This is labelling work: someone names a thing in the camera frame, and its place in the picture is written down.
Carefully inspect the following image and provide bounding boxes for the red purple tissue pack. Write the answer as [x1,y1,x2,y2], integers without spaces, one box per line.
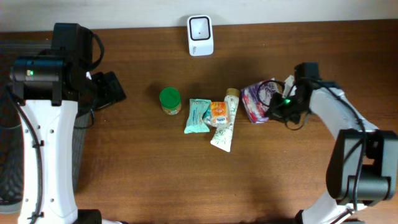
[241,79,279,124]

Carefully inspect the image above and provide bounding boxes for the green bottle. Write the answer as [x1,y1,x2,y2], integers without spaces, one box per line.
[159,87,181,115]

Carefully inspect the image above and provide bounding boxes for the orange snack packet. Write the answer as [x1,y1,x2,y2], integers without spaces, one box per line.
[210,101,229,127]

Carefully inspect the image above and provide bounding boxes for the white tube with cork cap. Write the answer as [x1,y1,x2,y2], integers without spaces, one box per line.
[210,88,240,152]

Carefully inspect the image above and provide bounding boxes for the small teal gum pack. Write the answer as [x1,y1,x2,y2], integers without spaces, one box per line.
[203,109,212,125]

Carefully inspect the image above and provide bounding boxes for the teal wipes packet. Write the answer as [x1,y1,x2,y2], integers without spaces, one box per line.
[184,99,211,134]

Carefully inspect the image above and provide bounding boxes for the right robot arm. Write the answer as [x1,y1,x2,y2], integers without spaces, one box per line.
[266,62,397,224]

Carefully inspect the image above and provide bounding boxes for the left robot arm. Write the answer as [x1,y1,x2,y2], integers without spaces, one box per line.
[7,23,126,223]

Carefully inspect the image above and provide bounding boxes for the white barcode scanner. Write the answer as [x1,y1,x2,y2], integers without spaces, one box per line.
[187,15,214,57]

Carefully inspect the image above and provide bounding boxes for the grey plastic mesh basket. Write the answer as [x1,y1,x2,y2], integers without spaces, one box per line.
[0,39,91,215]

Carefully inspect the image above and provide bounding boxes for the left black cable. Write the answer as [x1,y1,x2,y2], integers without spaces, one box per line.
[6,30,106,224]

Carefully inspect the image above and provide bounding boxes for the black cable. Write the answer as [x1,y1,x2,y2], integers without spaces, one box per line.
[256,79,368,224]
[6,30,106,224]

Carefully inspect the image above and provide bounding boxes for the right black cable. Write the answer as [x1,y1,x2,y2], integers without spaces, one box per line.
[256,79,368,224]

